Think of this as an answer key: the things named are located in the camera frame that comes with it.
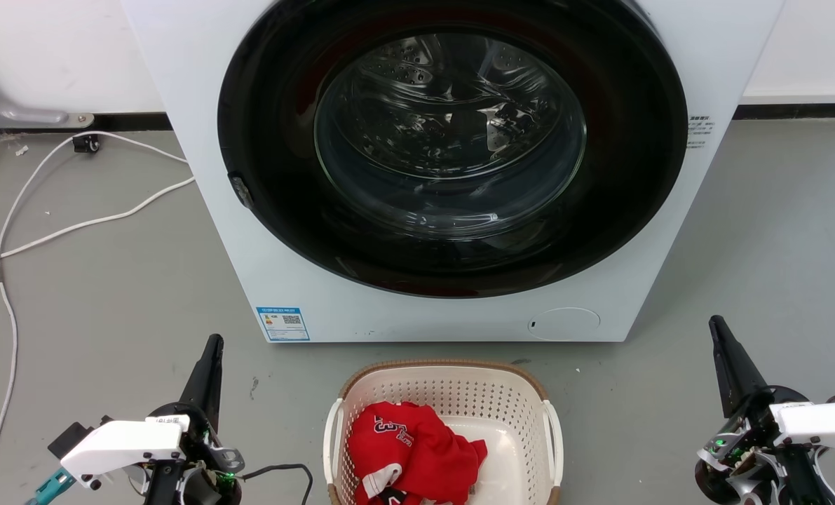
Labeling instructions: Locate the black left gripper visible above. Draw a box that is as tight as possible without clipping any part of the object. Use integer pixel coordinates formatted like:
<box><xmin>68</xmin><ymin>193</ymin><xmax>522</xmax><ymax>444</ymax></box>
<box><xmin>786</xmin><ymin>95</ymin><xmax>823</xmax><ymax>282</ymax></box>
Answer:
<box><xmin>141</xmin><ymin>334</ymin><xmax>245</xmax><ymax>505</ymax></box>

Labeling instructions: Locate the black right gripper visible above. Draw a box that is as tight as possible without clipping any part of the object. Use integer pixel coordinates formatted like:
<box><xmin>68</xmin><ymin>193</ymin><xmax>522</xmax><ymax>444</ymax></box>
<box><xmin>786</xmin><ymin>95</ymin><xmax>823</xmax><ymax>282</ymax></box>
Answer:
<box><xmin>693</xmin><ymin>315</ymin><xmax>835</xmax><ymax>505</ymax></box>

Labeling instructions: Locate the white perforated laundry basket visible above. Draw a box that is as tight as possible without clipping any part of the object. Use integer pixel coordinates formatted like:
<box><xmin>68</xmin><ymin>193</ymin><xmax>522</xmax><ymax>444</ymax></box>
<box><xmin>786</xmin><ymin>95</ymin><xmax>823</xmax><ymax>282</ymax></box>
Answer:
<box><xmin>323</xmin><ymin>360</ymin><xmax>564</xmax><ymax>505</ymax></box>

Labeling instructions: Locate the blue energy label sticker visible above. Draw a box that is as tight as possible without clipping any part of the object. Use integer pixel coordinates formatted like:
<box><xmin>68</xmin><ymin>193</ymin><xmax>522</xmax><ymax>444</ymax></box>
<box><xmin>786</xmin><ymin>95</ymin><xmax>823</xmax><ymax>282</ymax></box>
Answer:
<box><xmin>256</xmin><ymin>306</ymin><xmax>311</xmax><ymax>342</ymax></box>

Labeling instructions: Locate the round white filter cover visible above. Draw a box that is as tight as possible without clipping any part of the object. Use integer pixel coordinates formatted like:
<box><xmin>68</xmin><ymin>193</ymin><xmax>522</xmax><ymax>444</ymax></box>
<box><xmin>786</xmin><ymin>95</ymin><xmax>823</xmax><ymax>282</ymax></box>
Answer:
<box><xmin>527</xmin><ymin>307</ymin><xmax>602</xmax><ymax>342</ymax></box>

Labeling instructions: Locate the teal plastic clip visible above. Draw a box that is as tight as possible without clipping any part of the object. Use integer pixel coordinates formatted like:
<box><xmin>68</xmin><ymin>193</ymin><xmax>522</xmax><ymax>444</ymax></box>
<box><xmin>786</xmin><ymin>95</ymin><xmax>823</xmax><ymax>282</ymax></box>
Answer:
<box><xmin>26</xmin><ymin>469</ymin><xmax>76</xmax><ymax>505</ymax></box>

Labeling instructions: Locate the grey washer door latch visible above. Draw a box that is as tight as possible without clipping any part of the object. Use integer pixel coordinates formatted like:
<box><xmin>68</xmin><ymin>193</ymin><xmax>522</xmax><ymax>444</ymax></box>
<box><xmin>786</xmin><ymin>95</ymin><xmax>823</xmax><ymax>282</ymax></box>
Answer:
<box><xmin>229</xmin><ymin>173</ymin><xmax>255</xmax><ymax>210</ymax></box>

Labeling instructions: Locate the red jersey garment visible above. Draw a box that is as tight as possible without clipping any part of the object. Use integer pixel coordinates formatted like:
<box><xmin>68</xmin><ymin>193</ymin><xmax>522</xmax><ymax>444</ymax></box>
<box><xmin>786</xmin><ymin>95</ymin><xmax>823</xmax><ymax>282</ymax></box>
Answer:
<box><xmin>347</xmin><ymin>401</ymin><xmax>489</xmax><ymax>505</ymax></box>

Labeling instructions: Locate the small black text sticker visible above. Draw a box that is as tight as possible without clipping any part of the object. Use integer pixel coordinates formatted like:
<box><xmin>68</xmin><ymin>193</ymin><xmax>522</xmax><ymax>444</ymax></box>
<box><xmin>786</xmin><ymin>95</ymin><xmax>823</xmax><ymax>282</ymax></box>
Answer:
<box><xmin>686</xmin><ymin>115</ymin><xmax>715</xmax><ymax>150</ymax></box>

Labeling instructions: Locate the white front-load washing machine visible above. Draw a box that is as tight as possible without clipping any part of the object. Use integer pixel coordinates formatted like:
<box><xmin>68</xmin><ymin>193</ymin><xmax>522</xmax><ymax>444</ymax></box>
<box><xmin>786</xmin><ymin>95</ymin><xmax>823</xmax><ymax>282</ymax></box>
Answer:
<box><xmin>121</xmin><ymin>0</ymin><xmax>787</xmax><ymax>344</ymax></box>

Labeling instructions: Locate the round black glass washer door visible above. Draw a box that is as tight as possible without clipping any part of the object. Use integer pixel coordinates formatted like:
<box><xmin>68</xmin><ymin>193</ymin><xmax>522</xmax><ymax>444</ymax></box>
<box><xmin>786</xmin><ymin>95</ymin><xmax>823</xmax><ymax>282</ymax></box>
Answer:
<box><xmin>217</xmin><ymin>0</ymin><xmax>689</xmax><ymax>299</ymax></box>

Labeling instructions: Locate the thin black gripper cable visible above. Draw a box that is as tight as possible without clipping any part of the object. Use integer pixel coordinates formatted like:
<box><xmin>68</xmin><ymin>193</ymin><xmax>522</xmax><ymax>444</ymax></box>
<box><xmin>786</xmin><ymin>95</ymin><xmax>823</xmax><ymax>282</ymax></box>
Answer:
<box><xmin>240</xmin><ymin>463</ymin><xmax>315</xmax><ymax>505</ymax></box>

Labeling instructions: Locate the thick white power cable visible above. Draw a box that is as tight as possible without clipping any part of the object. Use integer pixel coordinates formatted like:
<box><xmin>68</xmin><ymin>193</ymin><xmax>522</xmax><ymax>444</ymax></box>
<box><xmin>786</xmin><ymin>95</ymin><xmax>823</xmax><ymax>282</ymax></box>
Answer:
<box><xmin>0</xmin><ymin>176</ymin><xmax>196</xmax><ymax>270</ymax></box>

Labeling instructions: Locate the thin white cable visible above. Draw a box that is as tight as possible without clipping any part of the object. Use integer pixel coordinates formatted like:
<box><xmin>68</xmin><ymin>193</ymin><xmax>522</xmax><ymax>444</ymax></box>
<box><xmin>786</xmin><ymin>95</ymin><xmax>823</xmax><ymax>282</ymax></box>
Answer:
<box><xmin>0</xmin><ymin>130</ymin><xmax>189</xmax><ymax>500</ymax></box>

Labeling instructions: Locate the grey metal floor bracket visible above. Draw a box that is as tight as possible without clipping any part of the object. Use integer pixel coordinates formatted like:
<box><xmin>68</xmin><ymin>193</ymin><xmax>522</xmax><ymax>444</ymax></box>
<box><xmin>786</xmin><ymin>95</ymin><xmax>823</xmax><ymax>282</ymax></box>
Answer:
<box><xmin>0</xmin><ymin>55</ymin><xmax>96</xmax><ymax>131</ymax></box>

